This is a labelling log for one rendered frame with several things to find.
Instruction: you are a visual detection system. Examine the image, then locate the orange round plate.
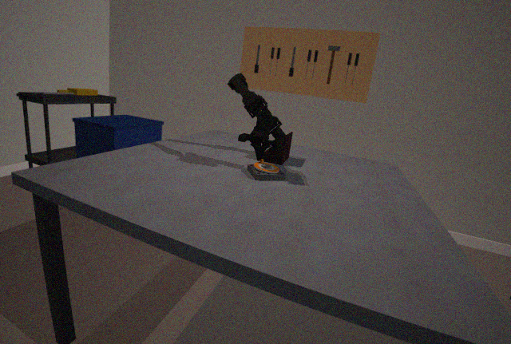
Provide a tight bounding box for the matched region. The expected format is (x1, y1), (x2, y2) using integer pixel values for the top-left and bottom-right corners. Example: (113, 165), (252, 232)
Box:
(254, 159), (279, 174)

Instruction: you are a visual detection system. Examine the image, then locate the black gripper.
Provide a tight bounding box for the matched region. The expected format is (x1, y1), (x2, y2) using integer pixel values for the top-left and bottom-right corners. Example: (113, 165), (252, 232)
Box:
(238, 124), (284, 161)

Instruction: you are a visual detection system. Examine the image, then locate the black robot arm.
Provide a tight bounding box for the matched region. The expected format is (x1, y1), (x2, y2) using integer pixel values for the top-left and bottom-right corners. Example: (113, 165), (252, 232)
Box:
(228, 73), (286, 144)

